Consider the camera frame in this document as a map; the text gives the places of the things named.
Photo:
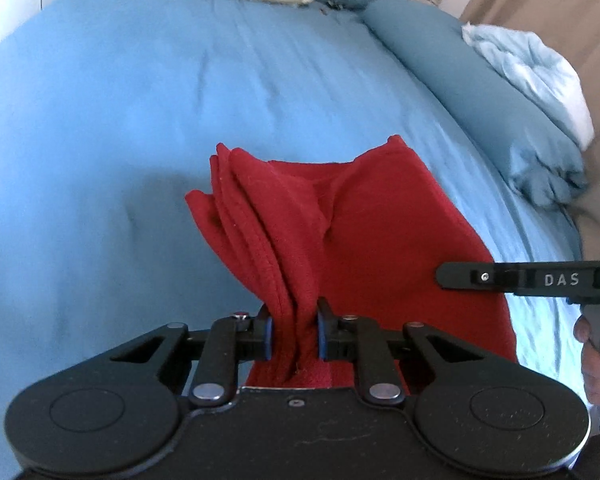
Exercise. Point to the blue bed sheet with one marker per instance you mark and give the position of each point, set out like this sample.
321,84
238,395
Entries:
130,135

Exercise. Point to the teal duvet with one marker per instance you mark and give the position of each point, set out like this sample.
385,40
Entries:
460,85

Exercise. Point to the person's right hand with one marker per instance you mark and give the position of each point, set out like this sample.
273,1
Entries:
597,370

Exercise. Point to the red knit sweater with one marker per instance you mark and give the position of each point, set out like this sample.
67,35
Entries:
380,220

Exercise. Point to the light blue blanket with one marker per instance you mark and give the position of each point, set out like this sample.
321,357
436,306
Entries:
530,67

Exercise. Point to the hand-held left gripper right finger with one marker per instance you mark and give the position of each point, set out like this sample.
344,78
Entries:
322,340

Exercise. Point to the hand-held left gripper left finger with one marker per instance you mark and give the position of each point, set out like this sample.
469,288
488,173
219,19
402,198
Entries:
267,340

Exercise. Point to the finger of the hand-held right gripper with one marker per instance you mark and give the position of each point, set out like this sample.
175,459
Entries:
465,276

